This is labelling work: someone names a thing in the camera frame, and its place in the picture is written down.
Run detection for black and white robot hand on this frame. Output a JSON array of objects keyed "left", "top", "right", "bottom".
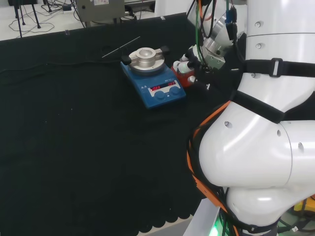
[{"left": 173, "top": 45, "right": 205, "bottom": 75}]

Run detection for blue base heater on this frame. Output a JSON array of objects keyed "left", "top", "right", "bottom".
[{"left": 120, "top": 60, "right": 187, "bottom": 110}]

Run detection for white panel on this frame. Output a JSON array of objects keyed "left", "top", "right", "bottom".
[{"left": 154, "top": 0, "right": 198, "bottom": 18}]

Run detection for thin metal temperature probe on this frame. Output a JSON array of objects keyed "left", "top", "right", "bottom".
[{"left": 101, "top": 35, "right": 141, "bottom": 59}]

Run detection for grey metal cabinet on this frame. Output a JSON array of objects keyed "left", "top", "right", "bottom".
[{"left": 75, "top": 0, "right": 127, "bottom": 24}]

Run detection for black bench cloth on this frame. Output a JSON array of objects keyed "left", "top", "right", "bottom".
[{"left": 0, "top": 12, "right": 244, "bottom": 235}]

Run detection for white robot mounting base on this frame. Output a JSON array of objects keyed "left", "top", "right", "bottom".
[{"left": 183, "top": 197, "right": 223, "bottom": 236}]

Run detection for black tripod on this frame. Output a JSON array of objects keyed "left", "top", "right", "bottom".
[{"left": 30, "top": 0, "right": 53, "bottom": 30}]

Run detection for thin black stand pole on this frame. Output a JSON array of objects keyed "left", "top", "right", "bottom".
[{"left": 13, "top": 0, "right": 27, "bottom": 38}]

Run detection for yellow stop button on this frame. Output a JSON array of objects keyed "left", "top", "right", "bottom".
[{"left": 293, "top": 198, "right": 315, "bottom": 215}]

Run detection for red flask support ring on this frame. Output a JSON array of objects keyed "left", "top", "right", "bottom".
[{"left": 172, "top": 62, "right": 196, "bottom": 88}]

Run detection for wrist camera, silver lens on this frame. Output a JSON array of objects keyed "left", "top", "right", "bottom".
[{"left": 187, "top": 74, "right": 211, "bottom": 91}]

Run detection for grey metal wrist bracket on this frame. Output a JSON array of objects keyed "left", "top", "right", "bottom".
[{"left": 202, "top": 36, "right": 226, "bottom": 72}]

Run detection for aluminium heating block, black handles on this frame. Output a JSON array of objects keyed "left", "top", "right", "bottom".
[{"left": 121, "top": 45, "right": 171, "bottom": 77}]

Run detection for green robot cable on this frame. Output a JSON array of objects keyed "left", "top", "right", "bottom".
[{"left": 193, "top": 0, "right": 206, "bottom": 65}]

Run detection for black arm strap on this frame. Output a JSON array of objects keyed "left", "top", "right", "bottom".
[
  {"left": 242, "top": 57, "right": 315, "bottom": 78},
  {"left": 230, "top": 89, "right": 286, "bottom": 124}
]

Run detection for orange robot cable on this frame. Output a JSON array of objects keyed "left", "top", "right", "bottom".
[{"left": 186, "top": 99, "right": 237, "bottom": 236}]

